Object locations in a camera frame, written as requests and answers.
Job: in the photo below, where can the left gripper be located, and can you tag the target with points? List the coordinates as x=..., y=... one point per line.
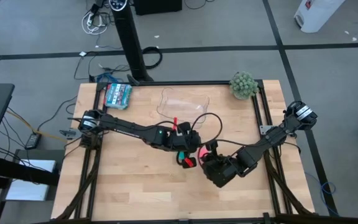
x=186, y=141

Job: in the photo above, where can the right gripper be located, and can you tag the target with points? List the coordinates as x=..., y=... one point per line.
x=219, y=169

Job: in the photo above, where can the pink bandage roll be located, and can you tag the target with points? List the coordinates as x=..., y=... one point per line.
x=203, y=152

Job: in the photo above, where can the clear plastic bin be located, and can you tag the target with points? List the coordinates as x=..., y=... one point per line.
x=182, y=102

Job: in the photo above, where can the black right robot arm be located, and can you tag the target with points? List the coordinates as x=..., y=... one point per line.
x=269, y=137

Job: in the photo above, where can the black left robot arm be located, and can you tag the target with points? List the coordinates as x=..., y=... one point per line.
x=129, y=130

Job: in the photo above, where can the potted green succulent plant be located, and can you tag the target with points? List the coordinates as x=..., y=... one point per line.
x=243, y=84

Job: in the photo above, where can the teal printed cardboard box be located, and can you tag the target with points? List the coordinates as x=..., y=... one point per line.
x=118, y=96

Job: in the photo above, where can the black tower fan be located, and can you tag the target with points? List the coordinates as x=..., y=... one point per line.
x=129, y=37

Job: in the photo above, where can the black equipment case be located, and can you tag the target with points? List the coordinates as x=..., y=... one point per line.
x=157, y=6

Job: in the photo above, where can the grey cart white shelves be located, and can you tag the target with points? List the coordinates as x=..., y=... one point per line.
x=39, y=165

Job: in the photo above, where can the black power adapter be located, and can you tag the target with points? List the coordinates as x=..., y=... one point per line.
x=33, y=140

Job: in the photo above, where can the white power strip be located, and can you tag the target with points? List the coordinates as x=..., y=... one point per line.
x=89, y=20

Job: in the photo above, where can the white pedal trash bin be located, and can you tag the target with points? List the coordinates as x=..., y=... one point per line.
x=315, y=15

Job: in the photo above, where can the black aluminium table frame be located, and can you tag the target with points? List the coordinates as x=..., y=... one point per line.
x=197, y=83

